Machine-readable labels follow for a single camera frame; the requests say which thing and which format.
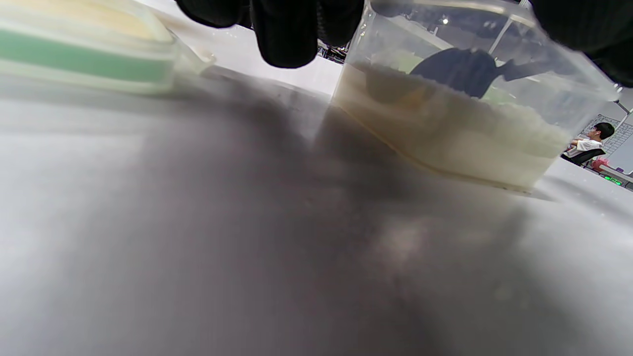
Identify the green banded lidded container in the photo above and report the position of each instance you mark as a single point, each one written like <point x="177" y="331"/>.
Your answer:
<point x="84" y="54"/>

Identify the black office chair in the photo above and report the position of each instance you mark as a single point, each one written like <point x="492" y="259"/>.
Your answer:
<point x="586" y="156"/>

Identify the clear plastic container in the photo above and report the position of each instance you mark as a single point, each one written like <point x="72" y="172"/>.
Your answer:
<point x="445" y="143"/>

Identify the cooked white rice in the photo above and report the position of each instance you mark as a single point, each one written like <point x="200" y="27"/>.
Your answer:
<point x="445" y="138"/>

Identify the person's left hand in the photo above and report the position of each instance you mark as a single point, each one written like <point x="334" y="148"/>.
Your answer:
<point x="284" y="29"/>

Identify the green lit device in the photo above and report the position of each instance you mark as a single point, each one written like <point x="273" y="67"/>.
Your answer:
<point x="613" y="180"/>

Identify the black spoon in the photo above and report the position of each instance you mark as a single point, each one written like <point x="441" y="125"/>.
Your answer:
<point x="457" y="71"/>

